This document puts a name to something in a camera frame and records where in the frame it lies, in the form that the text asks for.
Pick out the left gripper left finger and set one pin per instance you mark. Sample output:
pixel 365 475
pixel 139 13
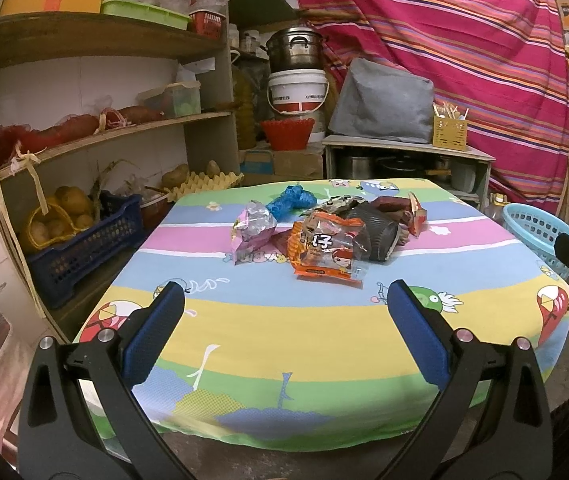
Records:
pixel 57 438

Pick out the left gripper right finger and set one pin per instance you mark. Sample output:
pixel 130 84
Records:
pixel 490 418

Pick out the red snack wrapper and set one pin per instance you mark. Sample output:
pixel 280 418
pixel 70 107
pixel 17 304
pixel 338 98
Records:
pixel 417 215

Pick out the maroon scouring pad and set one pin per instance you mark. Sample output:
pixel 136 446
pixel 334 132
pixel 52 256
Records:
pixel 389 204

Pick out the silver pink foil wrapper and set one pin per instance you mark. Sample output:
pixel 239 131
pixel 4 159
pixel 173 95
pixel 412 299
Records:
pixel 251 230

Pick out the orange snack bag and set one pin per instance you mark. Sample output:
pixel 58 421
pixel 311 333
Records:
pixel 326 247

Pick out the light blue laundry basket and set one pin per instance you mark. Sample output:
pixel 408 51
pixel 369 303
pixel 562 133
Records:
pixel 537 229

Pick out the wooden low cabinet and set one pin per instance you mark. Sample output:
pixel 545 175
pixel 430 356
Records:
pixel 464 173

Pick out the colourful cartoon tablecloth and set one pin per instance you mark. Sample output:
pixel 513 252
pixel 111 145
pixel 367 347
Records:
pixel 264 358

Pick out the yellow utensil holder box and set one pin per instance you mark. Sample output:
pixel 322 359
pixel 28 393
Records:
pixel 450 126

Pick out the dark blue plastic crate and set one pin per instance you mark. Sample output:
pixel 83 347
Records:
pixel 58 269

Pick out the striped red curtain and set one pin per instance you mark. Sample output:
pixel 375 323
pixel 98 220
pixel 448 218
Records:
pixel 500 61

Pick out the yellow egg tray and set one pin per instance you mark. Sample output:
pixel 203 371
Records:
pixel 197 183

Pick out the grey fabric cover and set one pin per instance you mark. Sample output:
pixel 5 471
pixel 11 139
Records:
pixel 379 102

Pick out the blue plastic shoe cover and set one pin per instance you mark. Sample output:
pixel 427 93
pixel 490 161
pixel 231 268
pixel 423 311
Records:
pixel 294 197

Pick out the cardboard box under basket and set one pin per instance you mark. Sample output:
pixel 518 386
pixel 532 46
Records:
pixel 265 166

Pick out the red plastic basket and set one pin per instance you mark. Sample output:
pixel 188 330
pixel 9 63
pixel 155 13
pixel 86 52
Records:
pixel 291 134

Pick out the clear plastic container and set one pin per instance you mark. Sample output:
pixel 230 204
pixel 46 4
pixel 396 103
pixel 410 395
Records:
pixel 180 99

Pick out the white plastic bucket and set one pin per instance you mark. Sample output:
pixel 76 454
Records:
pixel 295 92

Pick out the steel cooking pot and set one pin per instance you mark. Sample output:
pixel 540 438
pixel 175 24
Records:
pixel 295 48

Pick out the green plastic tray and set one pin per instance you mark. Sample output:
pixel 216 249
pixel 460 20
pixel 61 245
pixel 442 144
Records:
pixel 145 12

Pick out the yellow box on shelf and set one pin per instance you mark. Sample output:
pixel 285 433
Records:
pixel 13 7

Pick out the wooden wall shelf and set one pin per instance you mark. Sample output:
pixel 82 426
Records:
pixel 42 92

